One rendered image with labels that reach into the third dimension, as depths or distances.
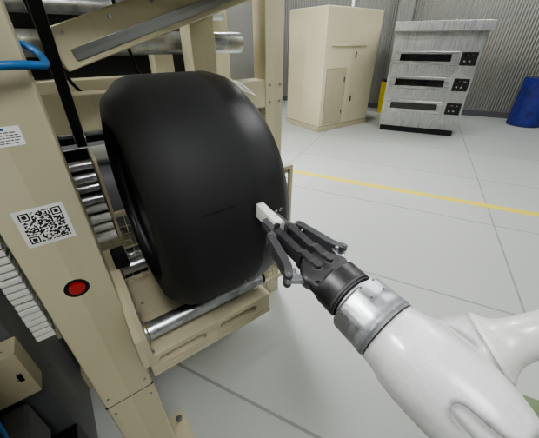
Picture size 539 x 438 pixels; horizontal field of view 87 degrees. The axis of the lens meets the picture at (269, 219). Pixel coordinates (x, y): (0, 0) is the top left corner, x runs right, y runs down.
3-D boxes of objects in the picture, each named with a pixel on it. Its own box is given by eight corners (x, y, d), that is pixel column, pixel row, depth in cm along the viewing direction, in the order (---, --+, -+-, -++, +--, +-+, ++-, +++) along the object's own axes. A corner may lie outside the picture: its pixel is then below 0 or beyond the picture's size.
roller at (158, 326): (140, 328, 72) (147, 344, 70) (139, 322, 68) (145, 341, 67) (256, 272, 89) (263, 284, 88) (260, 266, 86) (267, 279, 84)
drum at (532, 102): (535, 122, 620) (558, 76, 571) (544, 129, 574) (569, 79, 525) (502, 120, 642) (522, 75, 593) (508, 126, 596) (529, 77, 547)
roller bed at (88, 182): (57, 260, 93) (15, 175, 77) (55, 238, 103) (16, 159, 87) (123, 239, 102) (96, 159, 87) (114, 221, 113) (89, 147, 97)
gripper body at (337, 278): (381, 268, 39) (333, 230, 45) (338, 295, 35) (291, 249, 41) (365, 301, 44) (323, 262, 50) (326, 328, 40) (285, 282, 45)
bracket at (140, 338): (143, 370, 67) (133, 344, 61) (110, 274, 94) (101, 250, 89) (158, 362, 68) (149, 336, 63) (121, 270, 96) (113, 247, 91)
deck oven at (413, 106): (375, 131, 560) (395, 21, 465) (380, 120, 643) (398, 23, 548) (455, 140, 513) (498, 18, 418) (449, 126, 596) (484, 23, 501)
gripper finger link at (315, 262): (319, 281, 44) (313, 284, 43) (276, 238, 51) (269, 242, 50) (324, 263, 42) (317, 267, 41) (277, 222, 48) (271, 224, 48)
